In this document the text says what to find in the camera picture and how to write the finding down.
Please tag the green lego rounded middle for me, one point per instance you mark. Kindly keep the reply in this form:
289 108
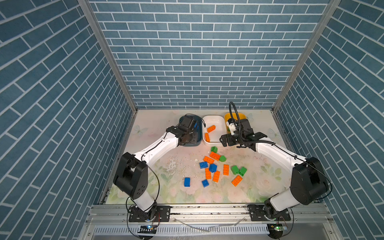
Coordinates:
222 159

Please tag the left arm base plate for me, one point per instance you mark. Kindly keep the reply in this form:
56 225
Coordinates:
149 213

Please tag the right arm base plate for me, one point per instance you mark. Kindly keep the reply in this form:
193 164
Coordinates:
268 213

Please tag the green lego top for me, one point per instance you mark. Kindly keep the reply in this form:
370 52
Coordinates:
214 149

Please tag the dark teal plastic bin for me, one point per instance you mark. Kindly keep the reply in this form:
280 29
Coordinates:
193 138

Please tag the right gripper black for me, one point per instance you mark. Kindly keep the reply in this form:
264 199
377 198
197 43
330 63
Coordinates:
230 142

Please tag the orange lego top small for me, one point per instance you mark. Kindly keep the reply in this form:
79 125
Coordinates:
207 138

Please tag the green lego lower right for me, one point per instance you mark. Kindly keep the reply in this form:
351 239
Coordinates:
242 171

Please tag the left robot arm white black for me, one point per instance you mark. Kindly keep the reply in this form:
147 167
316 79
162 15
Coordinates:
132 174

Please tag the small blue lego bottom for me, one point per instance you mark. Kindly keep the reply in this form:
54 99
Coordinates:
205 183

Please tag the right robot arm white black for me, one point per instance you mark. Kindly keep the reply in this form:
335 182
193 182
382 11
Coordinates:
308 181

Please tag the green lego lower left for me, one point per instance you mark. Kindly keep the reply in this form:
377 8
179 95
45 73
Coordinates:
235 170

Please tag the orange lego long top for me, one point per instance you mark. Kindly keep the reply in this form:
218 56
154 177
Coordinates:
215 156

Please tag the green lego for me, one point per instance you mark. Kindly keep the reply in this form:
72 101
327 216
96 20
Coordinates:
235 170
214 149
242 171

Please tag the white plastic bin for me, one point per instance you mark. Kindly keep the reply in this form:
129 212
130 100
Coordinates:
220 130

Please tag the orange lego horizontal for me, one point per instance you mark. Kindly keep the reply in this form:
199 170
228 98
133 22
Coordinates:
211 128

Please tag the blue lego lone lower left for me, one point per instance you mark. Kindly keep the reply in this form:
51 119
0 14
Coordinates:
187 182

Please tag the aluminium front rail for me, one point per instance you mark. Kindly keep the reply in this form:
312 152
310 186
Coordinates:
210 214

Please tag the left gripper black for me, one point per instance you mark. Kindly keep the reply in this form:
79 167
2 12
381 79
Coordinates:
194 137

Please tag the yellow plastic bin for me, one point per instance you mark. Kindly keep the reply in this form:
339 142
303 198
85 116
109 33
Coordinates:
228 116

